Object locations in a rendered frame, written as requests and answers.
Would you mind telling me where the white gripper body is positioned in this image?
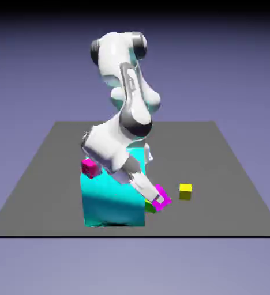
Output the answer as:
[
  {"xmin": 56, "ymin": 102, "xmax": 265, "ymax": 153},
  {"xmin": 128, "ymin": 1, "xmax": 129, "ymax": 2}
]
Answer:
[{"xmin": 129, "ymin": 171, "xmax": 161, "ymax": 203}]

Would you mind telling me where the small magenta cube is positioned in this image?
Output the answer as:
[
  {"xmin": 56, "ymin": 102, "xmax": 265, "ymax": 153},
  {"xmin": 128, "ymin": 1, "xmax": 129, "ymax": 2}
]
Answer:
[{"xmin": 151, "ymin": 184, "xmax": 173, "ymax": 212}]

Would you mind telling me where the small green cube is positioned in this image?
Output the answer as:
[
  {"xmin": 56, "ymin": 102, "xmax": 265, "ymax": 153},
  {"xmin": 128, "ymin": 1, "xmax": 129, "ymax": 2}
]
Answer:
[{"xmin": 144, "ymin": 199, "xmax": 158, "ymax": 214}]

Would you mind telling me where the small yellow cube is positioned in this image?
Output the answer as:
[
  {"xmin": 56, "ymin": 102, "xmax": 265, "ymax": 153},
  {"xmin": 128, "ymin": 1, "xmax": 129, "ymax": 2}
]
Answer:
[{"xmin": 179, "ymin": 183, "xmax": 193, "ymax": 201}]

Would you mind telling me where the small crimson cube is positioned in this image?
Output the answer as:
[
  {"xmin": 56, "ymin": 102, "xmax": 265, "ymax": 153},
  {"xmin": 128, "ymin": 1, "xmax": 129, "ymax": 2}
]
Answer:
[{"xmin": 81, "ymin": 158, "xmax": 99, "ymax": 180}]

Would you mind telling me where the large cyan box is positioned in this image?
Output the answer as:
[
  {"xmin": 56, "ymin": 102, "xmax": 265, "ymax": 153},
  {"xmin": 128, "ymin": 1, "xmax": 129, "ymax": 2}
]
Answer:
[{"xmin": 79, "ymin": 147, "xmax": 150, "ymax": 228}]

